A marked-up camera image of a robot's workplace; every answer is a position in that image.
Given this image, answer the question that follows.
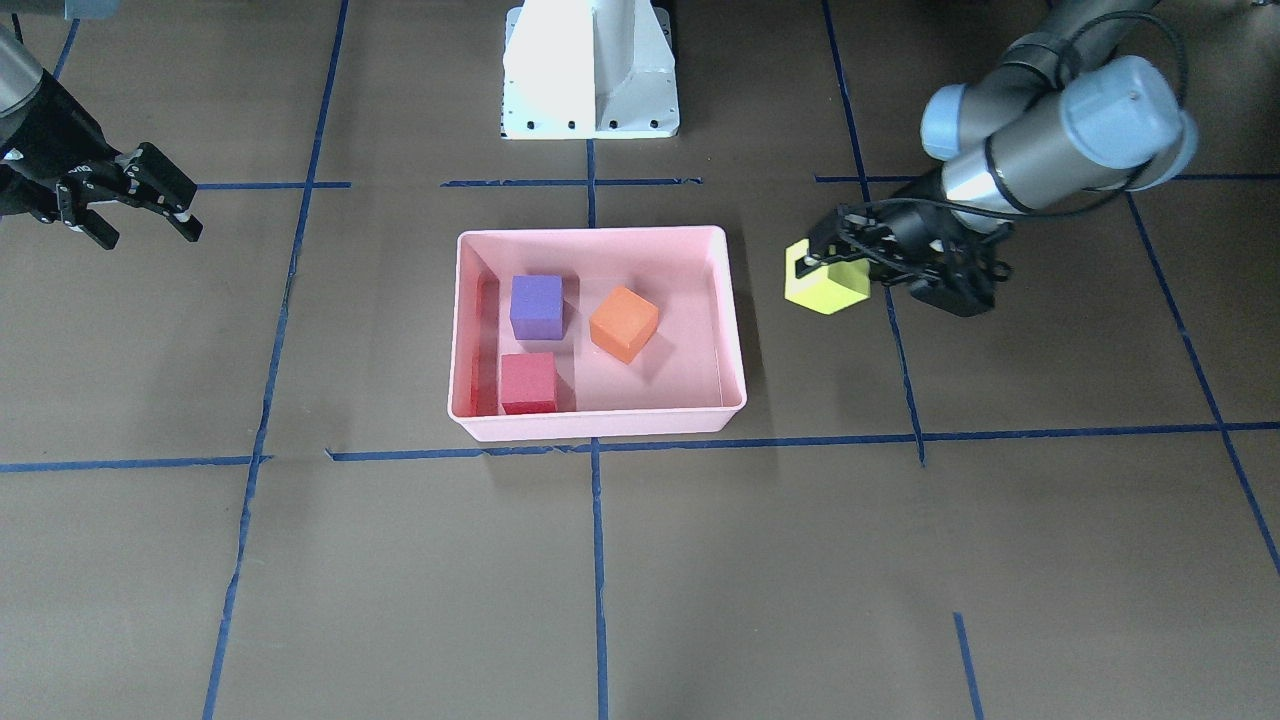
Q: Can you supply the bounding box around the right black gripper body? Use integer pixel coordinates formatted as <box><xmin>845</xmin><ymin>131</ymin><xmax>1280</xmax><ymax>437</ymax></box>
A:
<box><xmin>3</xmin><ymin>70</ymin><xmax>123</xmax><ymax>223</ymax></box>

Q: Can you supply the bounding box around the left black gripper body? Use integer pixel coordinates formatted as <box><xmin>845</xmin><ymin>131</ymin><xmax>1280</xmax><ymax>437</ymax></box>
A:
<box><xmin>803</xmin><ymin>200</ymin><xmax>1012</xmax><ymax>316</ymax></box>

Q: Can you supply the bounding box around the yellow foam block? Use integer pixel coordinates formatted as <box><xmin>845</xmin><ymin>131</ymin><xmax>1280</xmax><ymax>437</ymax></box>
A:
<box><xmin>783</xmin><ymin>240</ymin><xmax>870</xmax><ymax>315</ymax></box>

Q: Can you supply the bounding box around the orange foam block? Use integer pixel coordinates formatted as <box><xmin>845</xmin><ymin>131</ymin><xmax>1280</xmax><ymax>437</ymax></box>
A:
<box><xmin>589</xmin><ymin>284</ymin><xmax>660</xmax><ymax>364</ymax></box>

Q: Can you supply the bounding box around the purple foam block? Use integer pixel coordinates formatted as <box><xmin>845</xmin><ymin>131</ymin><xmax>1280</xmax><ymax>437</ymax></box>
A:
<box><xmin>509</xmin><ymin>274</ymin><xmax>564</xmax><ymax>341</ymax></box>

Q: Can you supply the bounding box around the pink foam block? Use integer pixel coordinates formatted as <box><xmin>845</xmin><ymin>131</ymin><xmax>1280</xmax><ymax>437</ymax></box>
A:
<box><xmin>499</xmin><ymin>352</ymin><xmax>559</xmax><ymax>415</ymax></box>

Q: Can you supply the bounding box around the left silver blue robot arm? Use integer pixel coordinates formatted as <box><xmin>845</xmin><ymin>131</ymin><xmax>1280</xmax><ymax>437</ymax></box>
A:
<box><xmin>783</xmin><ymin>1</ymin><xmax>1199</xmax><ymax>316</ymax></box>

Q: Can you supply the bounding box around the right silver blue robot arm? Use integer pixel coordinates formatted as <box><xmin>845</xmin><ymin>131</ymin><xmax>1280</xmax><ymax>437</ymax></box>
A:
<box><xmin>1</xmin><ymin>24</ymin><xmax>204</xmax><ymax>250</ymax></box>

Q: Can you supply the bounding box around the pink plastic bin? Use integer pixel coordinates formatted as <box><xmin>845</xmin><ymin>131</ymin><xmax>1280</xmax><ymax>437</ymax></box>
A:
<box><xmin>447</xmin><ymin>225</ymin><xmax>748</xmax><ymax>442</ymax></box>

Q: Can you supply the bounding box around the white pillar with base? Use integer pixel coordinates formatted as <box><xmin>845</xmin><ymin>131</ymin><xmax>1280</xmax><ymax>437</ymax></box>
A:
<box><xmin>500</xmin><ymin>1</ymin><xmax>681</xmax><ymax>141</ymax></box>

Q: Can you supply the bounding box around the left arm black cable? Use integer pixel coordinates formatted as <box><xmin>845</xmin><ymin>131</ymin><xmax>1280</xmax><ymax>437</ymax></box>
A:
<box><xmin>835</xmin><ymin>10</ymin><xmax>1190</xmax><ymax>291</ymax></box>

